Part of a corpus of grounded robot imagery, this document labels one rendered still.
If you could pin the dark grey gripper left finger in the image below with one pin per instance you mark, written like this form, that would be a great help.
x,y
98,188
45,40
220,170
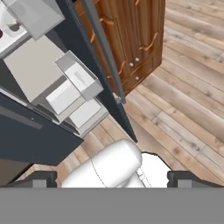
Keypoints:
x,y
43,178

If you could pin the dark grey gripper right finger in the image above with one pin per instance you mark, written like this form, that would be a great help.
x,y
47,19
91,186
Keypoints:
x,y
180,177

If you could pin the dark navy fridge body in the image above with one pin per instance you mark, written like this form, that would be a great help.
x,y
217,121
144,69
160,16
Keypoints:
x,y
32,137

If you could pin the clear fridge door bin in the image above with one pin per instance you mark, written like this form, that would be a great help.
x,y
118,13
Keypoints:
x,y
80,74
35,16
78,112

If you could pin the dark navy fridge door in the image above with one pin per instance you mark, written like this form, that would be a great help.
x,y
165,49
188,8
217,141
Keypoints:
x,y
84,55

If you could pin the white rounded object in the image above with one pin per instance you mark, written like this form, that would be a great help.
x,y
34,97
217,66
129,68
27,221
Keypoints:
x,y
110,164

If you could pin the round silver cupboard knob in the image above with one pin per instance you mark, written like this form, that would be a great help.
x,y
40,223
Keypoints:
x,y
137,59
137,78
131,64

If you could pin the brown wooden cupboard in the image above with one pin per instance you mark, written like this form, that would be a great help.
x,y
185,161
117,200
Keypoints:
x,y
137,32

